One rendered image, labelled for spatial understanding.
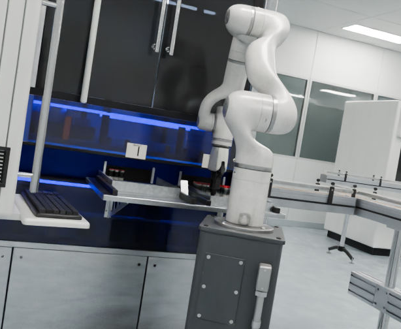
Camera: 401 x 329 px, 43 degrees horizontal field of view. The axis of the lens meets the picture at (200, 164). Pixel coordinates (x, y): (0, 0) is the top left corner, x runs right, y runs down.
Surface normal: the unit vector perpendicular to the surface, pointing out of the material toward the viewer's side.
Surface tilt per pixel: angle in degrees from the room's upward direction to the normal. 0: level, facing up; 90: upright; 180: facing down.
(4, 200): 90
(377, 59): 90
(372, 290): 90
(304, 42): 90
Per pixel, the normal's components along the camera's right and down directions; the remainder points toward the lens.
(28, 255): 0.33, 0.11
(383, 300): -0.93, -0.13
